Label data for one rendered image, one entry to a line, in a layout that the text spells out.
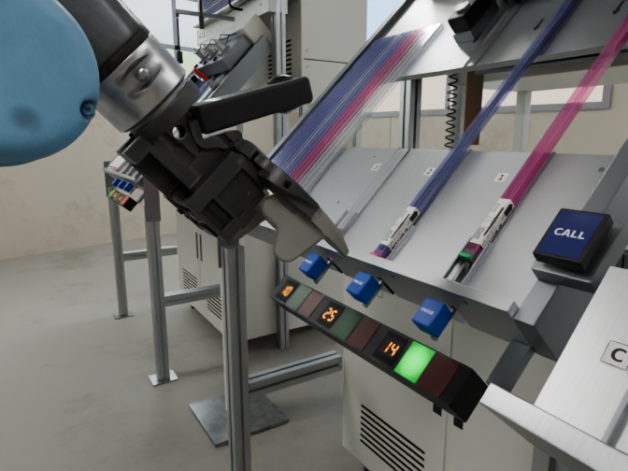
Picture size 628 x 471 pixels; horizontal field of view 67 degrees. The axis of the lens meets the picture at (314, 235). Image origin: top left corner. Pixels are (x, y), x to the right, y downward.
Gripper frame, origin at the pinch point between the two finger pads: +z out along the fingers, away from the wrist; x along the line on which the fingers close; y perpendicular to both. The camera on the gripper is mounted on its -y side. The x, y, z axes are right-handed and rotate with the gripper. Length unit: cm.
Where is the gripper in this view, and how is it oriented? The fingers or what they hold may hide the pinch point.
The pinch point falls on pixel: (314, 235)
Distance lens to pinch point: 50.4
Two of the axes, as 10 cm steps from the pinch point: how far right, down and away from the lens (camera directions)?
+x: 5.3, 1.7, -8.3
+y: -6.1, 7.6, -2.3
